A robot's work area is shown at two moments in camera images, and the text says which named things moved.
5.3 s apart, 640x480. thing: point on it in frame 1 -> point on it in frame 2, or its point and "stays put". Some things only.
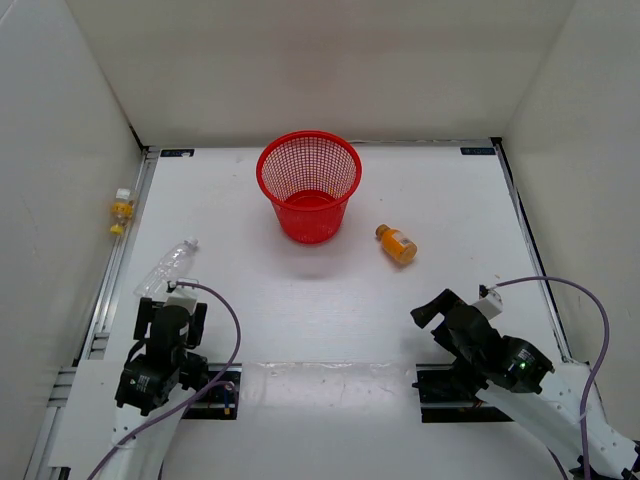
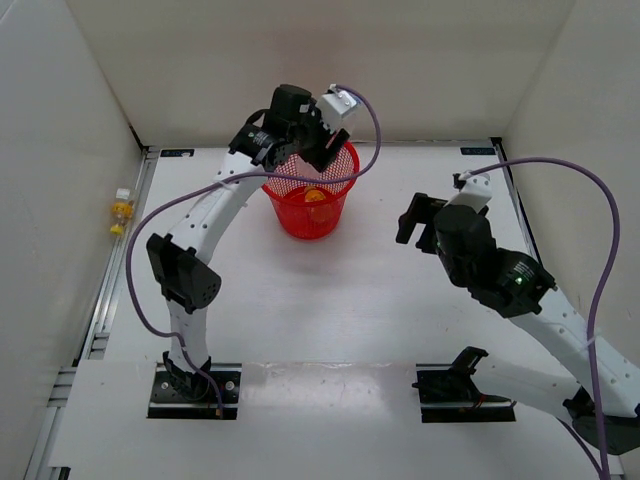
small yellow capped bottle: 123,209 stays put
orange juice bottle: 397,244 -> 314,195
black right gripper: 423,314 -> 420,211
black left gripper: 196,324 -> 320,156
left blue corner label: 177,152 stays put
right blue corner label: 477,151 stays put
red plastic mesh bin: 310,175 stays put
